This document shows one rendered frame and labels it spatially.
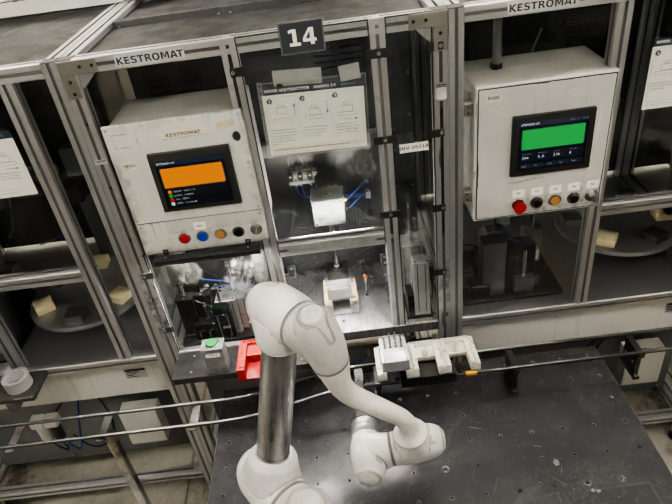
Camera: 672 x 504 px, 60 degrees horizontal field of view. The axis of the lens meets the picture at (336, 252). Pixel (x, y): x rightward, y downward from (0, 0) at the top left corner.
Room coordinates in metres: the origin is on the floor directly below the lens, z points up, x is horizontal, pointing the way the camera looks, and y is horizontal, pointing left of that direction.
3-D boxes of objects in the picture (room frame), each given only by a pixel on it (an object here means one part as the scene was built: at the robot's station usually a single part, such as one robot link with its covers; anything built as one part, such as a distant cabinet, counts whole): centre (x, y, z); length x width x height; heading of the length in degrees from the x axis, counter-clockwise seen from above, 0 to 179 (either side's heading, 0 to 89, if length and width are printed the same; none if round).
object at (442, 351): (1.53, -0.27, 0.84); 0.36 x 0.14 x 0.10; 88
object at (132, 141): (1.79, 0.42, 1.60); 0.42 x 0.29 x 0.46; 88
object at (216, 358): (1.59, 0.48, 0.97); 0.08 x 0.08 x 0.12; 88
